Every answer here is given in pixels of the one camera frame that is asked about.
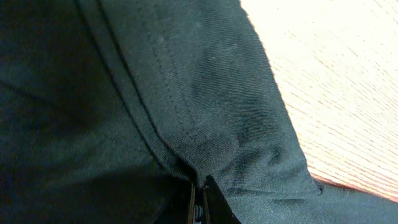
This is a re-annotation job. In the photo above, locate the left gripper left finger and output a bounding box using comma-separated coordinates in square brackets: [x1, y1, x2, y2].
[154, 182, 195, 224]

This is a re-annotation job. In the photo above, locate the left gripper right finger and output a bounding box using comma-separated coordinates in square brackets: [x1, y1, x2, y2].
[202, 175, 241, 224]

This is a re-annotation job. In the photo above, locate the black t-shirt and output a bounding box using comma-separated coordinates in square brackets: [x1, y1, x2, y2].
[1, 1, 397, 223]

